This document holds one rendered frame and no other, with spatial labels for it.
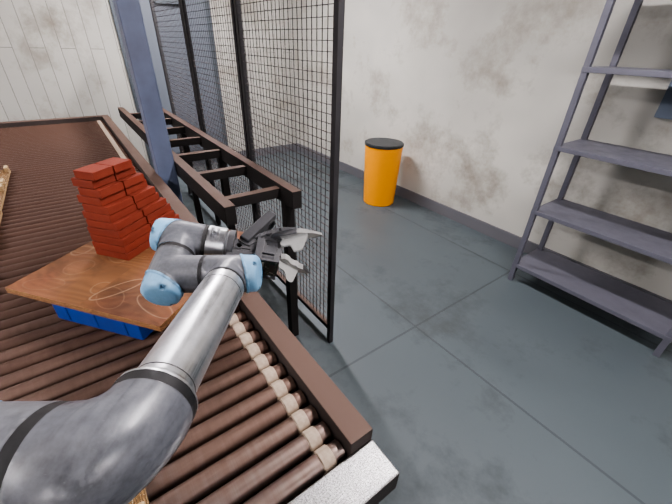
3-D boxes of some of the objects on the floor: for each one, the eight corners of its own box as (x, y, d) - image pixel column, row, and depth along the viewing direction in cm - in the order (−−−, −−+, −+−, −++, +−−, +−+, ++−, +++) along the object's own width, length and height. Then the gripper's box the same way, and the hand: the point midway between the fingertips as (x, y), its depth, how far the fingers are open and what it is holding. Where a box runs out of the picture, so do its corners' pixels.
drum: (403, 203, 419) (412, 143, 382) (377, 211, 396) (383, 148, 359) (379, 191, 449) (385, 135, 412) (353, 198, 426) (356, 140, 389)
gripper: (223, 287, 81) (305, 298, 85) (223, 233, 66) (324, 250, 70) (230, 258, 86) (308, 270, 90) (232, 202, 71) (325, 220, 75)
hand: (316, 252), depth 82 cm, fingers open, 14 cm apart
